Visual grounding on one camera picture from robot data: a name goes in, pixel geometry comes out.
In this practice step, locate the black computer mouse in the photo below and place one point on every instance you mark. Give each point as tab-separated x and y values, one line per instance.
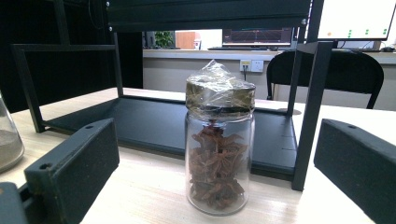
388	49

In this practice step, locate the black chair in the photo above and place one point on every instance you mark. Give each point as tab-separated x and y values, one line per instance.
348	71

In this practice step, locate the brown wooden box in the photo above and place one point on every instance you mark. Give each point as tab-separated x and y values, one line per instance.
185	40

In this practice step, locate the white wall socket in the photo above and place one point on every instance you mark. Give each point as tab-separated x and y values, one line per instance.
257	66

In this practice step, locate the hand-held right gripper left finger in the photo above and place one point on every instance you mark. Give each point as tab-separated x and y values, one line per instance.
77	161

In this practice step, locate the dark-screen monitor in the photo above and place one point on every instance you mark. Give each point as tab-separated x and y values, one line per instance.
257	35

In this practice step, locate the black keyboard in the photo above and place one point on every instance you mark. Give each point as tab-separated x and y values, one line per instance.
236	48

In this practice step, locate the grey counter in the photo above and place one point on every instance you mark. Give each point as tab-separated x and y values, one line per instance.
193	54

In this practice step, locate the black metal shelf rack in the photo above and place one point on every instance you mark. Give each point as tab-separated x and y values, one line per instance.
149	124

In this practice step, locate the white-lidded glass powder jar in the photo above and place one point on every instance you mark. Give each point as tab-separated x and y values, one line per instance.
9	149

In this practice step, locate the glass jar of star anise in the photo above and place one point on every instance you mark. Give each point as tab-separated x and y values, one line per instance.
218	161

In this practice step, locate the yellow-labelled wall socket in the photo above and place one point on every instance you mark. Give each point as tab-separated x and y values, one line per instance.
245	64

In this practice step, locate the white-screen monitor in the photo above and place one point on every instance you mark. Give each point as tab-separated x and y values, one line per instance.
355	18

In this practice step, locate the green potted plant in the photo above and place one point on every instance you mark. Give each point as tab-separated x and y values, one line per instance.
164	39

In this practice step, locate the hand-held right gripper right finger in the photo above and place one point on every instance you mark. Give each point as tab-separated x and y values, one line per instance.
361	161

